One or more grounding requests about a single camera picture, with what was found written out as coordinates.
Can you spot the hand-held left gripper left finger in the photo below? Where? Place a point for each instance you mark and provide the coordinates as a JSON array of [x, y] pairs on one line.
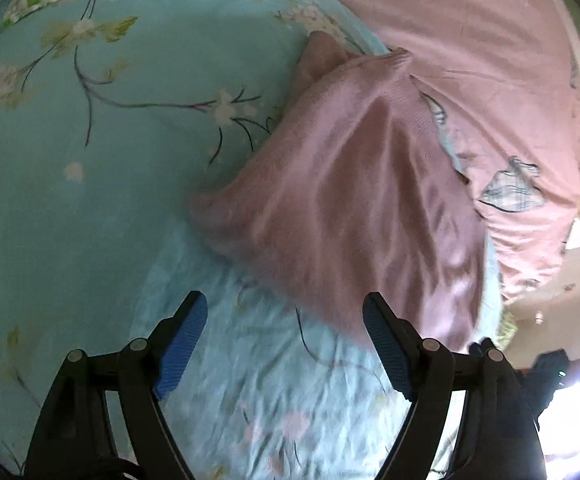
[[182, 345]]

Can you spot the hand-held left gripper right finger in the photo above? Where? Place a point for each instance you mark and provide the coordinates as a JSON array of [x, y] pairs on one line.
[[387, 345]]

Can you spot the purple knit sweater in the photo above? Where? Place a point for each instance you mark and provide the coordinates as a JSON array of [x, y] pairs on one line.
[[349, 200]]

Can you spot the green patterned pillow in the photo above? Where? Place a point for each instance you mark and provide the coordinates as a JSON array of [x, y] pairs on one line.
[[507, 330]]

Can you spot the blue floral bed sheet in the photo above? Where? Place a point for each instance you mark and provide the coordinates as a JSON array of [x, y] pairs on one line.
[[95, 185]]

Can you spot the pink quilt with plaid hearts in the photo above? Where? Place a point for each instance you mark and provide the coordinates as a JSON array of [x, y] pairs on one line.
[[484, 85]]

